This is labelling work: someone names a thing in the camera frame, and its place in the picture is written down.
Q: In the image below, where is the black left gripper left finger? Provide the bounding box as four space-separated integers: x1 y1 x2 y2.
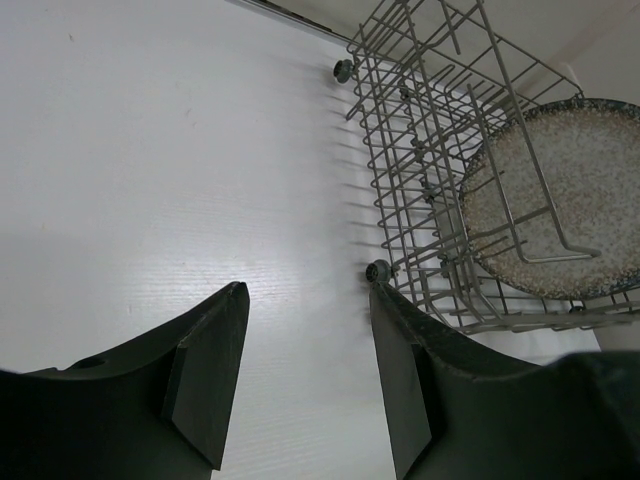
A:
1 282 250 479

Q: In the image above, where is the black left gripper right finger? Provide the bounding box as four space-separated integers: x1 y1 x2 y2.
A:
369 283 639 479

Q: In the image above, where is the speckled brown round plate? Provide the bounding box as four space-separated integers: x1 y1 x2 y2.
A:
460 98 639 300

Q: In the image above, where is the grey wire dish rack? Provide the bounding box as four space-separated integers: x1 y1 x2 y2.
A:
333 1 639 335

